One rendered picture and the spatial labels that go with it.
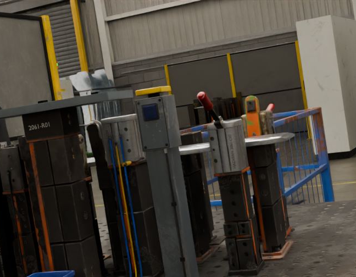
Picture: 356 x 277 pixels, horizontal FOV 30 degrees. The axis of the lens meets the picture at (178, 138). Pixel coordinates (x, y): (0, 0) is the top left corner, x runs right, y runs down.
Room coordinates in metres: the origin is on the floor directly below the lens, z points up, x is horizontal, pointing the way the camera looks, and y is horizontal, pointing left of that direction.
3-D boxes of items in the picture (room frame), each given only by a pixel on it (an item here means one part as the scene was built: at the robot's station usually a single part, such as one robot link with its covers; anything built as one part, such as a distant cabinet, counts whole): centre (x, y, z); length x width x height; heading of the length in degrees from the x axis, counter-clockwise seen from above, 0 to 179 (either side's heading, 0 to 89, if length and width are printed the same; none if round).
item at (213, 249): (1.77, -0.01, 0.84); 0.17 x 0.06 x 0.29; 160
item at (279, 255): (1.70, -0.21, 0.84); 0.18 x 0.06 x 0.29; 160
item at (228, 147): (1.55, -0.11, 0.88); 0.11 x 0.10 x 0.36; 160
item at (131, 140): (1.64, 0.13, 0.90); 0.13 x 0.10 x 0.41; 160
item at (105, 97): (1.52, 0.28, 1.16); 0.37 x 0.14 x 0.02; 70
